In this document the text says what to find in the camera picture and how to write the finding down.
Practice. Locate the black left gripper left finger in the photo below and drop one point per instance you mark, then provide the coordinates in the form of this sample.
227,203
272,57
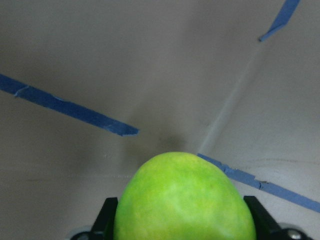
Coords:
103,227

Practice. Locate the green apple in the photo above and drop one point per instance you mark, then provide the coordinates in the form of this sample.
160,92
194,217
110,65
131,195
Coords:
180,196

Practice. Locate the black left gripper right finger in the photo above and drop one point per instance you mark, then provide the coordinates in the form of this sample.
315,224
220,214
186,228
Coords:
266,226

